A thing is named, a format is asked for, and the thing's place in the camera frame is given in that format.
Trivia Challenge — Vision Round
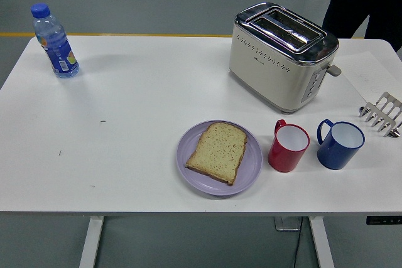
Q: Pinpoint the slice of toast bread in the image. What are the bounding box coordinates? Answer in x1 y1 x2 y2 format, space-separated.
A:
185 122 248 187

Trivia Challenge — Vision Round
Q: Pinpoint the lilac round plate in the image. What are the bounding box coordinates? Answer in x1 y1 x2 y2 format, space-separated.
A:
176 119 263 196

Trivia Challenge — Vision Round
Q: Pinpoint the cream and chrome toaster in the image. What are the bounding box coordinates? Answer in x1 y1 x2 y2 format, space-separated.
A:
228 2 342 114

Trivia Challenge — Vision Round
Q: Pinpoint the red mug white inside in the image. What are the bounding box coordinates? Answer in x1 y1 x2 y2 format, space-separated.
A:
267 119 311 173

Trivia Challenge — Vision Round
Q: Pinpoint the blue mug white inside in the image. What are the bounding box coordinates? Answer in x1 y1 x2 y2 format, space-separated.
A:
316 119 366 170

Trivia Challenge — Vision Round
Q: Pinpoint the blue-capped plastic drink bottle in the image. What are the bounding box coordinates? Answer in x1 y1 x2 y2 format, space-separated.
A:
30 3 80 79

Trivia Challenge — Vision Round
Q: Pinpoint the white paper sheet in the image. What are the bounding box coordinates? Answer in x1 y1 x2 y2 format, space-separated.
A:
334 50 402 102

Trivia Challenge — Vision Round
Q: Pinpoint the white table leg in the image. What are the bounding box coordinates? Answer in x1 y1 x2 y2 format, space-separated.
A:
307 216 335 268
78 216 105 268

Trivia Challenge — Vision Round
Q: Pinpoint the silver metal toast rack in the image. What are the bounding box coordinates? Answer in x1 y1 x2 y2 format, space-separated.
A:
359 91 402 139

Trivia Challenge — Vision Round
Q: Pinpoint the black table control panel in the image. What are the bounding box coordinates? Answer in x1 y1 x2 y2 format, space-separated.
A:
366 216 402 225

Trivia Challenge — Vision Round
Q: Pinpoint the grey bracket under table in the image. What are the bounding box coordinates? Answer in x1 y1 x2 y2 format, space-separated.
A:
273 217 302 232

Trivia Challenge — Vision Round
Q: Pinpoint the black cable under table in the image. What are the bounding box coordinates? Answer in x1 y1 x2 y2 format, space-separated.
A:
293 217 304 268

